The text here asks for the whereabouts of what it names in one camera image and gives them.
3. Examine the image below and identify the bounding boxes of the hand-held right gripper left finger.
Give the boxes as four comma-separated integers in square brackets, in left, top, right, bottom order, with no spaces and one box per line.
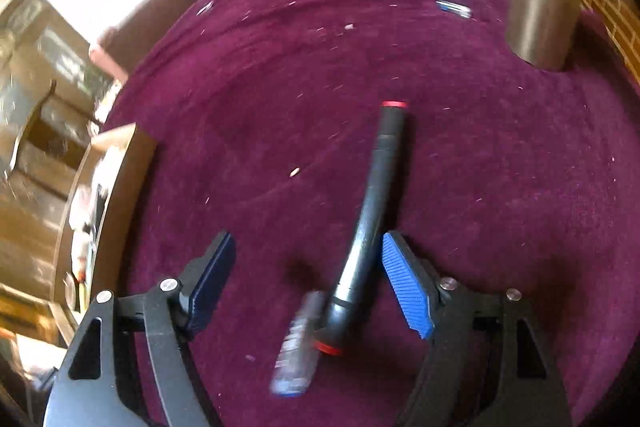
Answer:
[44,231,237,427]

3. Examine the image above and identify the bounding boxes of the dark wooden chair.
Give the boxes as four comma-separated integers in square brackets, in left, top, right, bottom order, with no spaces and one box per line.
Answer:
[10,79,101,178]

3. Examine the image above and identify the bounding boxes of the dark wooden glass cabinet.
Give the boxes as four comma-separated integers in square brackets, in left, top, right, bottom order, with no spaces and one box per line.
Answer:
[0,0,113,358]

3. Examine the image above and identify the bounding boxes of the black marker red ends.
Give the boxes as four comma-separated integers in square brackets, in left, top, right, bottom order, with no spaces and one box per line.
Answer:
[314,100,411,356]

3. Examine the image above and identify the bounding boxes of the clear plastic pen cap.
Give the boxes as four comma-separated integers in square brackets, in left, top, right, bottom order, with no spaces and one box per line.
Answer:
[270,291,325,395]

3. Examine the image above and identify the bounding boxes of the maroon upholstered chair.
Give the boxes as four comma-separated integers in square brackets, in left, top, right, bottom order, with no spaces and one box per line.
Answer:
[89,0,206,84]

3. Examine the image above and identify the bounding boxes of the cardboard box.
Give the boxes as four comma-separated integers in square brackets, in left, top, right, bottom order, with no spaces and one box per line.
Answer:
[47,123,158,358]

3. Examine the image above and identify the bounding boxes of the small blue silver battery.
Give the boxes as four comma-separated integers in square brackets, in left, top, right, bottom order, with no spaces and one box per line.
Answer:
[435,0,473,18]

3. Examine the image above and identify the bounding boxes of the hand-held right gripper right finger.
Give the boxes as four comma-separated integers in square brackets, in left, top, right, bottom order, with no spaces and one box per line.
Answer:
[381,230,572,427]

